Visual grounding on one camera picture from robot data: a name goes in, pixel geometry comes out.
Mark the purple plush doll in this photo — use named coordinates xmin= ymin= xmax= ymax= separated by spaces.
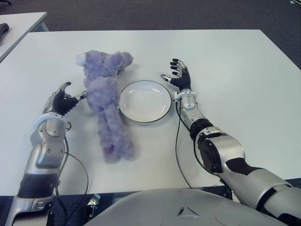
xmin=75 ymin=49 xmax=137 ymax=164

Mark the black object on side table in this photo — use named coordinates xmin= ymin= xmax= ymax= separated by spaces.
xmin=0 ymin=23 xmax=10 ymax=44

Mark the white plate black rim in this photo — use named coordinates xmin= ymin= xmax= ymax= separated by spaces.
xmin=119 ymin=80 xmax=172 ymax=124

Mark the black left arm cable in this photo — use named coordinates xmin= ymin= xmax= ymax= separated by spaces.
xmin=55 ymin=136 xmax=90 ymax=226

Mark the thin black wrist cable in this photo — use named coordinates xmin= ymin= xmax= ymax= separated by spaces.
xmin=174 ymin=98 xmax=192 ymax=189

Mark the white side table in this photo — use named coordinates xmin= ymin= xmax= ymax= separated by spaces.
xmin=0 ymin=11 xmax=49 ymax=63

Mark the grey robot torso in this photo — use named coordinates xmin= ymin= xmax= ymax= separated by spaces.
xmin=83 ymin=187 xmax=289 ymax=226

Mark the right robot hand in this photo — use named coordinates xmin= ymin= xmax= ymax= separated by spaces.
xmin=160 ymin=58 xmax=192 ymax=91

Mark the metal table clamp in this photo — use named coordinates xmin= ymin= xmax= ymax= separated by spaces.
xmin=88 ymin=193 xmax=101 ymax=209

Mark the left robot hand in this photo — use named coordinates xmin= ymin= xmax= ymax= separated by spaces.
xmin=42 ymin=81 xmax=88 ymax=117

